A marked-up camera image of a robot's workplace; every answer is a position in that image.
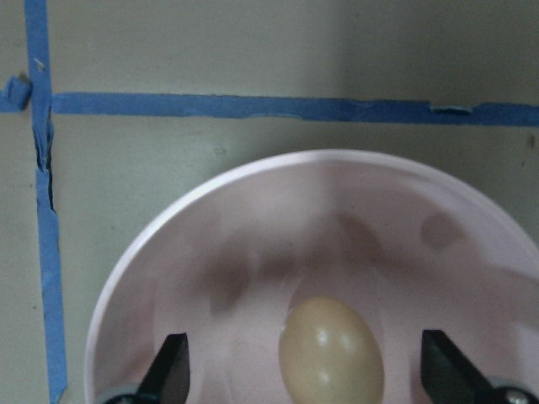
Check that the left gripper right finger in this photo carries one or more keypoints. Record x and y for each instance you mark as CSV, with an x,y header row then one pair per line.
x,y
448,376

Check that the brown egg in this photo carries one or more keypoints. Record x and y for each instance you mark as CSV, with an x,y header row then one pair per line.
x,y
328,354

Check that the pink bowl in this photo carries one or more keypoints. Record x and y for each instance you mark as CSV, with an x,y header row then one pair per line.
x,y
405,245

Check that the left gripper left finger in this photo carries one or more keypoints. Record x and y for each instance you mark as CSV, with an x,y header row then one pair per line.
x,y
167,379

